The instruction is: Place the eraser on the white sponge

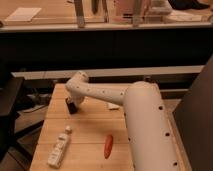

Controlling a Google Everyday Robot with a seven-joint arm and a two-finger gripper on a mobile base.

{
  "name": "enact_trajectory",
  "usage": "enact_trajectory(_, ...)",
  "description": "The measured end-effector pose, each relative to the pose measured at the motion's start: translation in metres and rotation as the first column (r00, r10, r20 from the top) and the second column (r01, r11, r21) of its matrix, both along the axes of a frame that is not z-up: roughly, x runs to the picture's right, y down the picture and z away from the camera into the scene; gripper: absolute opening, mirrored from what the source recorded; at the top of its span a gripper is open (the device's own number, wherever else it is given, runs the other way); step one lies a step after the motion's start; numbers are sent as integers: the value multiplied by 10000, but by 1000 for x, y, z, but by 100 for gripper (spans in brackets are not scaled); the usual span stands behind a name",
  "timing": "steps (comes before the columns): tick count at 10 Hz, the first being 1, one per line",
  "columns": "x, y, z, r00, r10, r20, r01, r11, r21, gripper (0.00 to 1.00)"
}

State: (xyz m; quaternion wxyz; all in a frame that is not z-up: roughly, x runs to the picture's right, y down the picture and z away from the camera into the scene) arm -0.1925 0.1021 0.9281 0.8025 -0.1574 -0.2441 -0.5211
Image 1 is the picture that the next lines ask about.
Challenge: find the black eraser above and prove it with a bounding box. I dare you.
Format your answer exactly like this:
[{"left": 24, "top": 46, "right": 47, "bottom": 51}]
[{"left": 67, "top": 102, "right": 77, "bottom": 114}]

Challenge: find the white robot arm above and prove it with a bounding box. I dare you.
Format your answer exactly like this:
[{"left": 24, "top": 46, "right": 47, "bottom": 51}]
[{"left": 65, "top": 71, "right": 180, "bottom": 171}]

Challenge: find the orange carrot toy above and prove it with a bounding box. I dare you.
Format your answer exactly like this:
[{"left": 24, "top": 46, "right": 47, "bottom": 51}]
[{"left": 104, "top": 135, "right": 113, "bottom": 159}]

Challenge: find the white tube bottle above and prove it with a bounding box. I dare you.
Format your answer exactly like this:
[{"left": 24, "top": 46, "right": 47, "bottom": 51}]
[{"left": 47, "top": 126, "right": 72, "bottom": 169}]

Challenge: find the black chair left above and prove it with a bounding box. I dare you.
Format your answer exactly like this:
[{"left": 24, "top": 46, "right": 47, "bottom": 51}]
[{"left": 0, "top": 77, "right": 24, "bottom": 162}]

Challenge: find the white paper sheet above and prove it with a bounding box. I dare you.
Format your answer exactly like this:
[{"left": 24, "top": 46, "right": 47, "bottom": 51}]
[{"left": 5, "top": 7, "right": 41, "bottom": 22}]

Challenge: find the dark panel right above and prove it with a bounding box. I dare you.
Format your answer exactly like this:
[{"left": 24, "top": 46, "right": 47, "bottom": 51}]
[{"left": 173, "top": 56, "right": 213, "bottom": 171}]

